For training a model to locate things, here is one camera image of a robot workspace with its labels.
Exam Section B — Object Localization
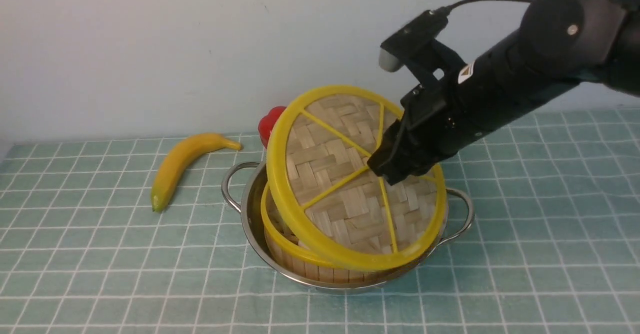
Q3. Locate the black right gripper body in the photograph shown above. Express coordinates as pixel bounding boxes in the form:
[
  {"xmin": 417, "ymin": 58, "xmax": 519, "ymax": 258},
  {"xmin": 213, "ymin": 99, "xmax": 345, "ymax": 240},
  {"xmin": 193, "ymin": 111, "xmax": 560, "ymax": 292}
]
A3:
[{"xmin": 366, "ymin": 83, "xmax": 481, "ymax": 185}]

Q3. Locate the woven bamboo steamer lid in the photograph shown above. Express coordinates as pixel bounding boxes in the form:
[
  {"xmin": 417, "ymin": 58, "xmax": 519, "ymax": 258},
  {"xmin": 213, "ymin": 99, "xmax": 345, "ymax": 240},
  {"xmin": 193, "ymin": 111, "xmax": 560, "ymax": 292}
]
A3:
[{"xmin": 265, "ymin": 85, "xmax": 448, "ymax": 272}]

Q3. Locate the bamboo steamer basket yellow rim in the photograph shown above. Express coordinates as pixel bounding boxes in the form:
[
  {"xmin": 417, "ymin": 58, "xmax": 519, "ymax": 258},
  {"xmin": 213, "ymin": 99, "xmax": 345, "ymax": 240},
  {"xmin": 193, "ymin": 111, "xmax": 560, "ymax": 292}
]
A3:
[{"xmin": 260, "ymin": 184, "xmax": 426, "ymax": 283}]

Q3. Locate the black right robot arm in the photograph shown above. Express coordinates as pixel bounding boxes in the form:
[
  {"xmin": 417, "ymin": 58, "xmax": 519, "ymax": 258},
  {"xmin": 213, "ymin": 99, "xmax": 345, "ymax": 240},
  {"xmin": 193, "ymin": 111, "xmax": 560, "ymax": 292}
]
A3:
[{"xmin": 367, "ymin": 0, "xmax": 640, "ymax": 185}]

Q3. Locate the stainless steel pot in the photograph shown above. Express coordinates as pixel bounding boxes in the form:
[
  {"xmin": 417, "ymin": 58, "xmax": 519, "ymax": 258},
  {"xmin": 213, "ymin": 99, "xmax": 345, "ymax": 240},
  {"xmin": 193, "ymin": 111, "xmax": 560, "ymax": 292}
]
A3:
[{"xmin": 221, "ymin": 161, "xmax": 476, "ymax": 295}]

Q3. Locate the red bell pepper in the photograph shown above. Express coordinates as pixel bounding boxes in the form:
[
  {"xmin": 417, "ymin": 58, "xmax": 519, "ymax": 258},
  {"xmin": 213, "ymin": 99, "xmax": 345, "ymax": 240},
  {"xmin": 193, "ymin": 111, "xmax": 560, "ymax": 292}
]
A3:
[{"xmin": 257, "ymin": 106, "xmax": 287, "ymax": 149}]

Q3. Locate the green checkered tablecloth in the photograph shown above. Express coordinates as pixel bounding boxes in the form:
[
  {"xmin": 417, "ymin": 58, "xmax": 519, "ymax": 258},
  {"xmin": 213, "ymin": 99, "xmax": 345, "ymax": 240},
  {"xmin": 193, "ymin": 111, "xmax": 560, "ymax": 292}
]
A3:
[{"xmin": 0, "ymin": 110, "xmax": 640, "ymax": 333}]

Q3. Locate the yellow banana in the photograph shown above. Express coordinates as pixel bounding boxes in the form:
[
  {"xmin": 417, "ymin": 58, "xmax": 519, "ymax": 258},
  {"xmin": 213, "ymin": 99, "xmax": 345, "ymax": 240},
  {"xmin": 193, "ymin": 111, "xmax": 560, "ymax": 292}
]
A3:
[{"xmin": 150, "ymin": 132, "xmax": 243, "ymax": 213}]

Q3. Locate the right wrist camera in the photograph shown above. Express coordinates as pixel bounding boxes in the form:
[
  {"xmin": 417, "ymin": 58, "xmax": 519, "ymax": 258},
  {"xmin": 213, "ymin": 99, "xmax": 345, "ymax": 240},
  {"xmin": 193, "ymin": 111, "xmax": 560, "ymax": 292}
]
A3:
[{"xmin": 378, "ymin": 7, "xmax": 466, "ymax": 88}]

